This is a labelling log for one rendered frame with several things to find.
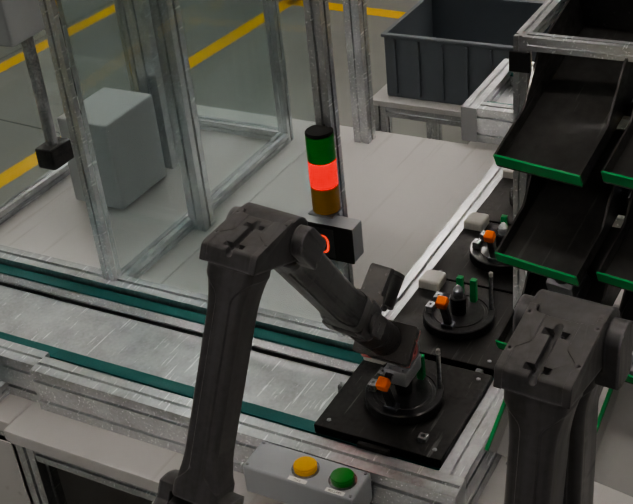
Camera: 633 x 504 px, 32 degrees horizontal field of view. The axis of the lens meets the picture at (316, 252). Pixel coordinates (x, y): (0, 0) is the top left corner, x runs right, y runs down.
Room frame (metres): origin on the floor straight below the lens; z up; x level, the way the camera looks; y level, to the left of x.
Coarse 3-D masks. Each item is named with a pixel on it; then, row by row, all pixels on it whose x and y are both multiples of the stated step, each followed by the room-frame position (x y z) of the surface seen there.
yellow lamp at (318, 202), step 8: (312, 192) 1.72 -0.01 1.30; (320, 192) 1.71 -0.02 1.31; (328, 192) 1.71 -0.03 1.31; (336, 192) 1.72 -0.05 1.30; (312, 200) 1.72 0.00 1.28; (320, 200) 1.71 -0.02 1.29; (328, 200) 1.71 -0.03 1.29; (336, 200) 1.72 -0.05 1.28; (320, 208) 1.71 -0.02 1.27; (328, 208) 1.71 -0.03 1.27; (336, 208) 1.71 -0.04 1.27
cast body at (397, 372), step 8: (416, 360) 1.53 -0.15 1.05; (384, 368) 1.52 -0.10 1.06; (392, 368) 1.51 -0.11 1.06; (400, 368) 1.51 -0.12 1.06; (408, 368) 1.51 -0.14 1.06; (416, 368) 1.53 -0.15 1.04; (400, 376) 1.50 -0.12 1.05; (408, 376) 1.50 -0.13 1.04; (400, 384) 1.50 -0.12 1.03; (408, 384) 1.50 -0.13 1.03
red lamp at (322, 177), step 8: (312, 168) 1.71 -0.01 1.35; (320, 168) 1.71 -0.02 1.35; (328, 168) 1.71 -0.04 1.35; (336, 168) 1.72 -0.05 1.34; (312, 176) 1.72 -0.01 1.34; (320, 176) 1.71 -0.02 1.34; (328, 176) 1.71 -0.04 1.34; (336, 176) 1.72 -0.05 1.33; (312, 184) 1.72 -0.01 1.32; (320, 184) 1.71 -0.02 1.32; (328, 184) 1.71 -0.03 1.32; (336, 184) 1.72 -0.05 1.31
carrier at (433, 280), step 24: (432, 288) 1.86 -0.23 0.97; (456, 288) 1.75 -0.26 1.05; (480, 288) 1.85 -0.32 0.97; (408, 312) 1.79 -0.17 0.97; (432, 312) 1.75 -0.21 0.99; (456, 312) 1.74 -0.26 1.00; (480, 312) 1.74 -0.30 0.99; (504, 312) 1.76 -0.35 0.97; (432, 336) 1.71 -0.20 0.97; (456, 336) 1.68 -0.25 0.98; (480, 336) 1.69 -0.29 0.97; (432, 360) 1.65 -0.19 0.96; (456, 360) 1.63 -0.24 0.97; (480, 360) 1.62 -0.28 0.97
